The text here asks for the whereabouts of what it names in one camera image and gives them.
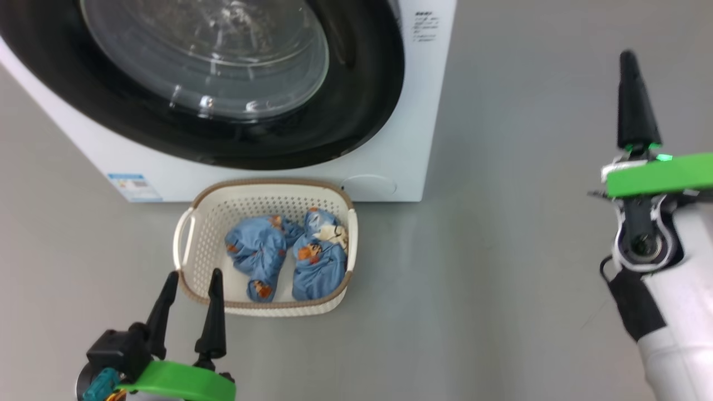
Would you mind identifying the white front-load washing machine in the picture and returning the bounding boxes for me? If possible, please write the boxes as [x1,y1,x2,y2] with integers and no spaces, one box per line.
[0,0,457,203]

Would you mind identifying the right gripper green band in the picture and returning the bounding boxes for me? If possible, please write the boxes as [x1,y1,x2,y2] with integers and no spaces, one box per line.
[588,50,713,200]

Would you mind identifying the round white filter cover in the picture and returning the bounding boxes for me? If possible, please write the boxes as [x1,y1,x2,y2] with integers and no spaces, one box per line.
[341,174,398,199]

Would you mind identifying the blue printed garment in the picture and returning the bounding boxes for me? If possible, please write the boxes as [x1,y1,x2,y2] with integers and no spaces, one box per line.
[224,215,305,304]

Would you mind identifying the black glass washing machine door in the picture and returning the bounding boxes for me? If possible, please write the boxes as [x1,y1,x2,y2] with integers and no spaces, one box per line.
[0,0,406,171]

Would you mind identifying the small black text label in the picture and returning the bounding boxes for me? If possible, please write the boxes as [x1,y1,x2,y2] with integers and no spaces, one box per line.
[413,9,441,43]

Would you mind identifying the blue garment with white patch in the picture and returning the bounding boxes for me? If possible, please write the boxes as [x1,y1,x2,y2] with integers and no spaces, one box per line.
[291,208,350,302]

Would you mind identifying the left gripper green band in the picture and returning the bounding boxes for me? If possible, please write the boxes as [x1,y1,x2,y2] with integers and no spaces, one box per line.
[119,268,236,401]

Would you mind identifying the cream perforated laundry basket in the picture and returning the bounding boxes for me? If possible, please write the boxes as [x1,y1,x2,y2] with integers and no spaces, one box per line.
[173,178,359,317]

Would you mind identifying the blue energy label sticker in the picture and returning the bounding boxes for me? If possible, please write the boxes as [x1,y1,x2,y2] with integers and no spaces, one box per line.
[107,173,164,203]

